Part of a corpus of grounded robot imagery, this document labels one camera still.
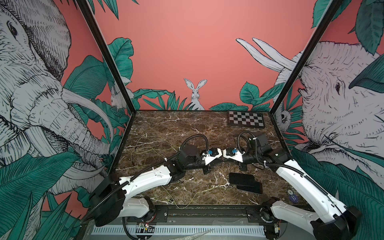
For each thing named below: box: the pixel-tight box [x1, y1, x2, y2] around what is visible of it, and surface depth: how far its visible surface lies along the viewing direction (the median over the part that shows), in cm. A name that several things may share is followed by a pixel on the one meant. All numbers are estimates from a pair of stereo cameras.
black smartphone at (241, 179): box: [229, 172, 255, 186], surface depth 88 cm
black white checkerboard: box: [227, 111, 265, 129], surface depth 116 cm
